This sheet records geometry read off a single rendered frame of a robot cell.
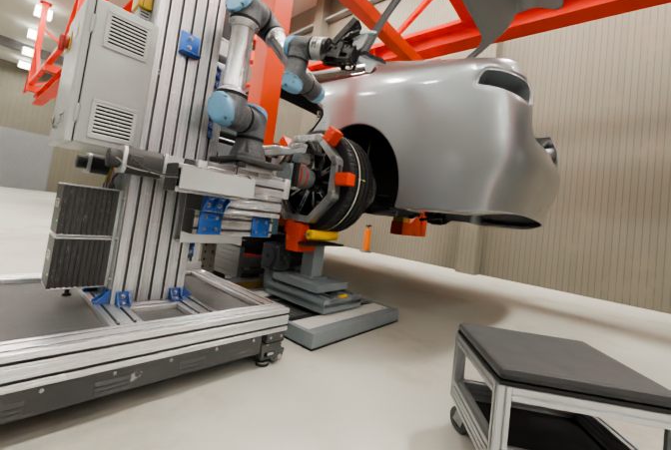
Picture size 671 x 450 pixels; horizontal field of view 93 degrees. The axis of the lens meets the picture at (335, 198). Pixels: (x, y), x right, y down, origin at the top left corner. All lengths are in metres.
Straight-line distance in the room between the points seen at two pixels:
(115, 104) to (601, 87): 5.76
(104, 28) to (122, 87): 0.18
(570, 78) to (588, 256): 2.62
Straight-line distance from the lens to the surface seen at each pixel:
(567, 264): 5.61
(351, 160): 1.86
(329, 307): 1.89
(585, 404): 1.00
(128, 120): 1.32
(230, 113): 1.26
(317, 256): 2.08
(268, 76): 2.40
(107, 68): 1.34
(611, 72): 6.11
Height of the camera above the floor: 0.63
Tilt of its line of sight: 3 degrees up
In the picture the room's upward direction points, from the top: 7 degrees clockwise
